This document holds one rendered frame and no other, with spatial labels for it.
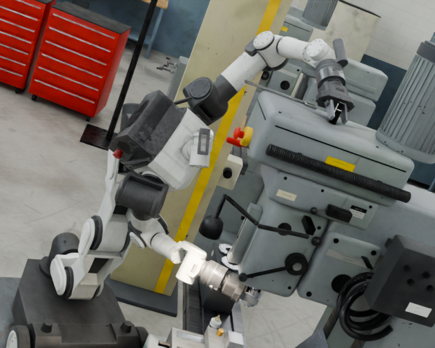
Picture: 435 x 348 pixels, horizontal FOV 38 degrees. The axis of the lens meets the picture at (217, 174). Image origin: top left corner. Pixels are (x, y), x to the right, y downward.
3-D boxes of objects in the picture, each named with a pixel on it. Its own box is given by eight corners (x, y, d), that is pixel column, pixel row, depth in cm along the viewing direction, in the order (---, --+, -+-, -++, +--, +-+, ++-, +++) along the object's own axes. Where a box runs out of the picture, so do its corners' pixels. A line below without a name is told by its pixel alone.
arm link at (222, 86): (214, 65, 221) (186, 92, 221) (228, 79, 216) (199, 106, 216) (226, 83, 231) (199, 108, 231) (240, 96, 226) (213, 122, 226)
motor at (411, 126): (385, 150, 184) (438, 47, 173) (367, 128, 202) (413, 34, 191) (445, 170, 187) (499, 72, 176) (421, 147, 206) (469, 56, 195)
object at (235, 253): (227, 262, 205) (251, 207, 198) (226, 255, 209) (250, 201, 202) (239, 265, 206) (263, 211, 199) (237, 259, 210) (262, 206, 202)
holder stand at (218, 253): (201, 307, 251) (219, 266, 244) (197, 277, 271) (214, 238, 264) (229, 315, 254) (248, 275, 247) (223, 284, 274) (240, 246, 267)
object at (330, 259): (296, 299, 200) (331, 231, 191) (285, 259, 222) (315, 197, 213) (349, 315, 203) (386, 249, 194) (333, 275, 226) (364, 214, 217)
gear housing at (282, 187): (266, 200, 186) (279, 171, 182) (257, 168, 208) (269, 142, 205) (366, 233, 192) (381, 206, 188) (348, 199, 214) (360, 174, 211)
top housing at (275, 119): (249, 161, 180) (271, 110, 174) (242, 132, 204) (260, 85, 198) (394, 210, 188) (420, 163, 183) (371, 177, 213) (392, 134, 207)
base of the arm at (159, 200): (112, 211, 211) (114, 192, 202) (126, 184, 219) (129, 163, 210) (153, 227, 211) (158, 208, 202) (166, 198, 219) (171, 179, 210)
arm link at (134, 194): (119, 213, 216) (119, 199, 203) (129, 190, 219) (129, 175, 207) (150, 224, 215) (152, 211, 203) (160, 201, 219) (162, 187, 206)
